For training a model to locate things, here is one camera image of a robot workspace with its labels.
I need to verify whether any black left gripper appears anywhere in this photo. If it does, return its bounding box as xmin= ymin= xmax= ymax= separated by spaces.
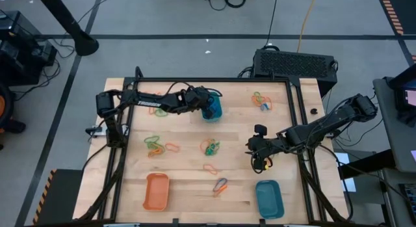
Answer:
xmin=185 ymin=87 xmax=218 ymax=120

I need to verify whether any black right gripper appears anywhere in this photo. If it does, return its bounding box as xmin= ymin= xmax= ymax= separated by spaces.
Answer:
xmin=246 ymin=124 xmax=279 ymax=172

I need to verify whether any orange plastic basket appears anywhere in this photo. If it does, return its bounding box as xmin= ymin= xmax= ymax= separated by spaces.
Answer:
xmin=142 ymin=172 xmax=170 ymax=211

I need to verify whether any light teal plastic basket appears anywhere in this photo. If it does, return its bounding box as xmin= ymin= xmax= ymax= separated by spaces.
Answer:
xmin=200 ymin=92 xmax=224 ymax=123

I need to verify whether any dark teal plastic basket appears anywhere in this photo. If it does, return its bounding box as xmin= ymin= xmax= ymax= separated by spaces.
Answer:
xmin=255 ymin=180 xmax=285 ymax=220

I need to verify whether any black computer tower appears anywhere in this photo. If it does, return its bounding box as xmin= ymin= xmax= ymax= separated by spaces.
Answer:
xmin=252 ymin=48 xmax=339 ymax=98

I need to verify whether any black stand beam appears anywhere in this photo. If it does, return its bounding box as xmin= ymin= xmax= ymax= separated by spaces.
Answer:
xmin=337 ymin=148 xmax=396 ymax=180

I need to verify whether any white power box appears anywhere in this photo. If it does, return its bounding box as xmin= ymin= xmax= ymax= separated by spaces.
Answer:
xmin=86 ymin=125 xmax=110 ymax=137

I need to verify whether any grey desk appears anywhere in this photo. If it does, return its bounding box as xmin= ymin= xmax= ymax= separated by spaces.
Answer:
xmin=372 ymin=75 xmax=416 ymax=174

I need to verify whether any dark monitor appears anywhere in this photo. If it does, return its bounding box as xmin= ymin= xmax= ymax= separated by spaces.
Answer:
xmin=388 ymin=62 xmax=416 ymax=127

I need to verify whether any black keyboard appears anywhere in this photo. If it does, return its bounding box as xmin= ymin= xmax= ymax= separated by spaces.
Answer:
xmin=399 ymin=183 xmax=416 ymax=221

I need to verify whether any black pole stand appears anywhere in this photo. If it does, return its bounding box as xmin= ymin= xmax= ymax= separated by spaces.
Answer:
xmin=34 ymin=0 xmax=100 ymax=57

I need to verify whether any black yellow striped mat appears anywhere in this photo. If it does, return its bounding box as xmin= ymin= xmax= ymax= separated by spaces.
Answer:
xmin=32 ymin=168 xmax=84 ymax=226

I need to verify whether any black orange striped mat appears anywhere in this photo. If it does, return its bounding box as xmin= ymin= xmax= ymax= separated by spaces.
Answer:
xmin=376 ymin=0 xmax=416 ymax=36

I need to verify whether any black equipment cart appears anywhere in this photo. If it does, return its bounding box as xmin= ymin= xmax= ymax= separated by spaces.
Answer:
xmin=0 ymin=10 xmax=59 ymax=88

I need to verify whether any orange black wheeled device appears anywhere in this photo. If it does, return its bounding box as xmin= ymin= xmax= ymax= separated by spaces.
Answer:
xmin=0 ymin=82 xmax=27 ymax=137

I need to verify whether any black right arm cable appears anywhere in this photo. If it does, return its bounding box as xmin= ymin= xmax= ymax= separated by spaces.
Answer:
xmin=250 ymin=148 xmax=274 ymax=175

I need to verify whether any black metal table frame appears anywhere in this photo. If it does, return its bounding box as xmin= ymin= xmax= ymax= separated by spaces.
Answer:
xmin=77 ymin=66 xmax=350 ymax=225

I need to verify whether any black coiled cable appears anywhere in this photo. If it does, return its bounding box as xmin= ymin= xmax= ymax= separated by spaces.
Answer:
xmin=207 ymin=0 xmax=247 ymax=12

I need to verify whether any thin black cable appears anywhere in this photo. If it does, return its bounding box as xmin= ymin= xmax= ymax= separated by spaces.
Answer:
xmin=261 ymin=0 xmax=280 ymax=51

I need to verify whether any yellow cable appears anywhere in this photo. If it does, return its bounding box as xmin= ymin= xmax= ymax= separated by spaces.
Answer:
xmin=296 ymin=0 xmax=319 ymax=54

